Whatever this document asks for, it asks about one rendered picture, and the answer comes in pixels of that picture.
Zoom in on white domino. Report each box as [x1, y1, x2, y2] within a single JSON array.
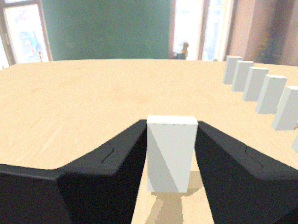
[[290, 133, 298, 153], [254, 75, 287, 115], [270, 87, 298, 131], [231, 60, 254, 92], [146, 115, 197, 193], [222, 56, 242, 84], [242, 67, 269, 103]]

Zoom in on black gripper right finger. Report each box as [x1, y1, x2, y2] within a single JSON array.
[[194, 120, 298, 224]]

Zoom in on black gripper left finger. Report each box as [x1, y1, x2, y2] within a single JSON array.
[[0, 119, 148, 224]]

